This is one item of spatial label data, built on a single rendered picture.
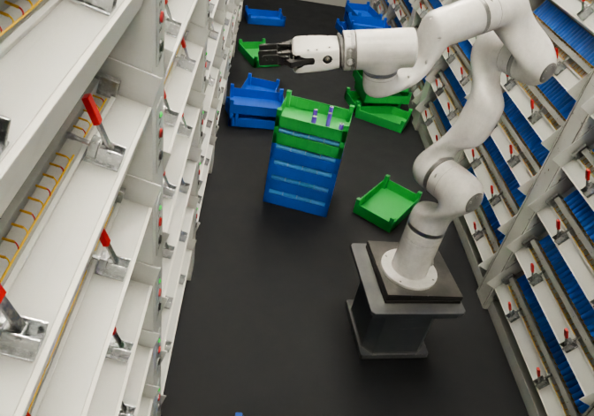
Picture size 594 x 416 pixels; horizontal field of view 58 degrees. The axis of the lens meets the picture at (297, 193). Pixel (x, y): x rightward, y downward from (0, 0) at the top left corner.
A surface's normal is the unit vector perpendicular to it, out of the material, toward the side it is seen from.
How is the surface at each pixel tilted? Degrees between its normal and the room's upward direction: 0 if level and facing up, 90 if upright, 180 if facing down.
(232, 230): 0
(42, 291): 16
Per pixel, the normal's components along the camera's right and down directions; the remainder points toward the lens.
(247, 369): 0.16, -0.79
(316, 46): -0.07, -0.72
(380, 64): 0.00, 0.82
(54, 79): 0.43, -0.73
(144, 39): 0.02, 0.60
